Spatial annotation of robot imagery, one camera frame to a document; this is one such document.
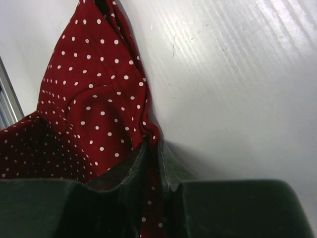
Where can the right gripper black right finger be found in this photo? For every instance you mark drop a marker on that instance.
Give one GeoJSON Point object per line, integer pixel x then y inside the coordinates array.
{"type": "Point", "coordinates": [259, 208]}

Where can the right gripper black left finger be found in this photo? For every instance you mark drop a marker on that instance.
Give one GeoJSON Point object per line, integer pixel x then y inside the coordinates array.
{"type": "Point", "coordinates": [109, 206]}

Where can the red polka dot skirt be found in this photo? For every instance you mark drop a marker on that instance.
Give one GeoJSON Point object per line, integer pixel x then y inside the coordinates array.
{"type": "Point", "coordinates": [93, 104]}

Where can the aluminium front rail frame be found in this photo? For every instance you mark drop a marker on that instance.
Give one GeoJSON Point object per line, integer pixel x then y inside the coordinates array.
{"type": "Point", "coordinates": [10, 109]}

